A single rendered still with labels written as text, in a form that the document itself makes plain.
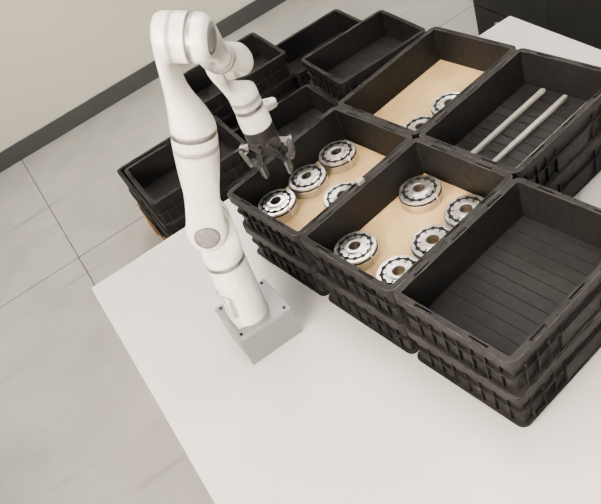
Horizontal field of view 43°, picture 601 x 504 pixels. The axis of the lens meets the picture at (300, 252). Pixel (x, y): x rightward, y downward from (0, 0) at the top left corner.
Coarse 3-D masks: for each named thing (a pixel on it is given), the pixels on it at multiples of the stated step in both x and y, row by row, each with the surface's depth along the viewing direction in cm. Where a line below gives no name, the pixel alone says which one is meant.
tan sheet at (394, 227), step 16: (448, 192) 183; (464, 192) 181; (384, 208) 186; (400, 208) 185; (368, 224) 184; (384, 224) 183; (400, 224) 181; (416, 224) 179; (432, 224) 177; (384, 240) 179; (400, 240) 177; (384, 256) 175; (368, 272) 173
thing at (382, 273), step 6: (390, 258) 170; (396, 258) 169; (402, 258) 169; (408, 258) 168; (414, 258) 167; (384, 264) 169; (390, 264) 168; (408, 264) 167; (378, 270) 168; (384, 270) 168; (378, 276) 167; (384, 276) 166; (384, 282) 166; (390, 282) 165
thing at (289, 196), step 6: (270, 192) 200; (276, 192) 200; (282, 192) 198; (288, 192) 197; (264, 198) 199; (288, 198) 196; (294, 198) 195; (258, 204) 198; (264, 204) 197; (288, 204) 195; (264, 210) 196; (270, 210) 195; (276, 210) 194; (282, 210) 194; (288, 210) 193
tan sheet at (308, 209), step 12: (360, 156) 204; (372, 156) 202; (384, 156) 200; (360, 168) 200; (336, 180) 200; (348, 180) 198; (324, 192) 198; (300, 204) 198; (312, 204) 196; (300, 216) 194; (312, 216) 193; (300, 228) 191
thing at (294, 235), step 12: (336, 108) 205; (360, 120) 198; (372, 120) 196; (396, 132) 189; (372, 168) 182; (228, 192) 194; (348, 192) 179; (240, 204) 190; (336, 204) 178; (264, 216) 183; (276, 228) 181; (288, 228) 177; (300, 240) 175
